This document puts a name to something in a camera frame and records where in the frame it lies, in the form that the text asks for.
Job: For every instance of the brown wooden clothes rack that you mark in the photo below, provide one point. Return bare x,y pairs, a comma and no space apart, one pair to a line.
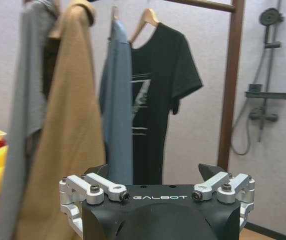
232,82

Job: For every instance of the wooden clothes hanger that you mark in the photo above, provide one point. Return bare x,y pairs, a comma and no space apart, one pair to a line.
142,23

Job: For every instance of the grey hanging garment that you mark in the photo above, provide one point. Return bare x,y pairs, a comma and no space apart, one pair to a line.
20,105

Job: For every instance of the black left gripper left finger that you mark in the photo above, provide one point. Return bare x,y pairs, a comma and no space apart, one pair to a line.
83,188

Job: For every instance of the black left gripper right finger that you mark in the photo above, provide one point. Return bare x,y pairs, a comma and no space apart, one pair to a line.
228,185

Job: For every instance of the black printed t-shirt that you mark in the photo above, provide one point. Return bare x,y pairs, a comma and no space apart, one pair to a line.
155,105

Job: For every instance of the blue-grey hanging shirt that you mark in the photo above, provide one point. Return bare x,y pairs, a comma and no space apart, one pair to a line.
116,105

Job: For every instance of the tan hooded garment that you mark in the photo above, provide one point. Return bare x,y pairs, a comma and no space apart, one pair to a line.
65,130

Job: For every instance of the grey shower set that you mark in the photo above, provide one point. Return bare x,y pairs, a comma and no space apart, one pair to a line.
262,82

